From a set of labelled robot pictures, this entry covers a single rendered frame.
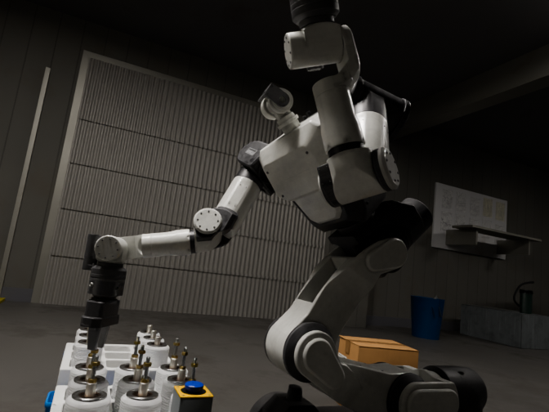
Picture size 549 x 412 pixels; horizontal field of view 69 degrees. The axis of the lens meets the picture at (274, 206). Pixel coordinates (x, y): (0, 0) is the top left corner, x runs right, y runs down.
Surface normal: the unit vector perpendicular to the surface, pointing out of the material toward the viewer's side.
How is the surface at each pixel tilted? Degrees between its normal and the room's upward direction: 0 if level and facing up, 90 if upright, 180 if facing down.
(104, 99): 90
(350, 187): 140
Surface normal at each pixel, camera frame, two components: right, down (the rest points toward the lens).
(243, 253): 0.42, -0.09
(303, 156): -0.59, 0.52
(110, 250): 0.17, -0.13
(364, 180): -0.24, 0.64
